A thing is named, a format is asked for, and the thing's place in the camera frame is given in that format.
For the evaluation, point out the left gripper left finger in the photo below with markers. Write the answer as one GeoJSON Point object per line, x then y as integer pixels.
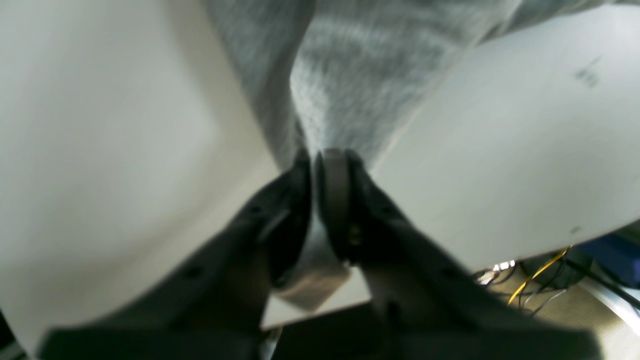
{"type": "Point", "coordinates": [210, 307]}

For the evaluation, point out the grey t-shirt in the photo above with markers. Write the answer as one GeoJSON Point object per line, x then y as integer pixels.
{"type": "Point", "coordinates": [349, 74]}

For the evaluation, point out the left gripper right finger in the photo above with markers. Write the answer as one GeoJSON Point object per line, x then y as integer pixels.
{"type": "Point", "coordinates": [430, 308]}

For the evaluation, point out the aluminium frame stand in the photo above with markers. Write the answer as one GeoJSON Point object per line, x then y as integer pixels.
{"type": "Point", "coordinates": [624, 310]}

